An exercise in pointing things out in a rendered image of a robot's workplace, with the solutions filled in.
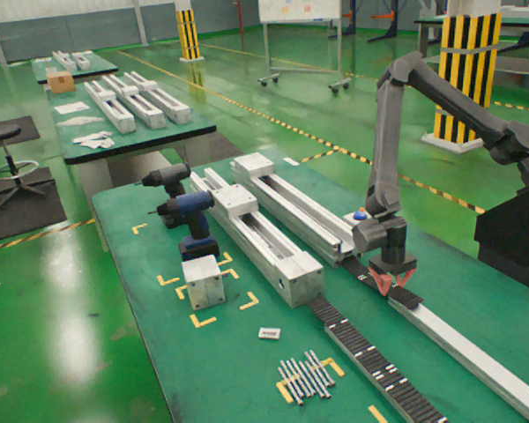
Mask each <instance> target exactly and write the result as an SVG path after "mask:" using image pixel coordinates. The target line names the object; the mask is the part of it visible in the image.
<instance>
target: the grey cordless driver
mask: <svg viewBox="0 0 529 423"><path fill-rule="evenodd" d="M190 176H191V170H190V166H189V164H188V163H186V162H183V163H178V164H175V165H172V166H169V167H163V168H160V169H157V171H156V170H155V171H152V172H150V174H149V175H147V176H146V177H144V178H142V179H141V182H140V183H137V184H134V185H135V186H138V185H140V184H142V185H143V186H144V187H154V188H157V187H160V185H162V186H164V190H165V191H166V193H167V194H169V197H170V198H173V199H176V197H179V196H183V195H187V193H186V190H185V188H184V186H183V183H182V182H180V181H181V180H185V179H187V178H189V177H190ZM160 218H161V220H162V222H163V223H164V224H165V226H166V227H167V228H172V227H175V226H180V225H182V224H185V223H184V220H183V216H182V215H180V214H178V216H175V217H172V218H171V217H170V216H160Z"/></svg>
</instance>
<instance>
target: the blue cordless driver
mask: <svg viewBox="0 0 529 423"><path fill-rule="evenodd" d="M214 206H215V201H214V196H213V193H212V192H211V191H210V190H207V192H205V190H203V191H199V192H195V193H191V194H187V195H183V196H179V197H176V199H173V198H170V199H167V202H166V203H164V204H161V205H159V206H157V207H156V210H155V211H148V214H150V213H154V212H157V213H158V215H159V216H170V217H171V218H172V217H175V216H178V214H180V215H182V216H183V220H184V223H185V224H186V225H187V224H188V226H189V229H190V232H191V235H188V236H184V237H183V241H180V242H179V244H178V248H179V251H180V254H181V257H182V259H183V261H184V262H187V261H190V260H194V259H199V258H201V257H205V256H211V255H214V257H216V256H219V255H220V251H219V245H218V242H217V239H216V238H215V236H214V234H212V233H211V232H210V230H209V228H210V224H209V222H208V219H207V217H206V214H205V212H204V211H203V210H206V209H210V207H211V208H214Z"/></svg>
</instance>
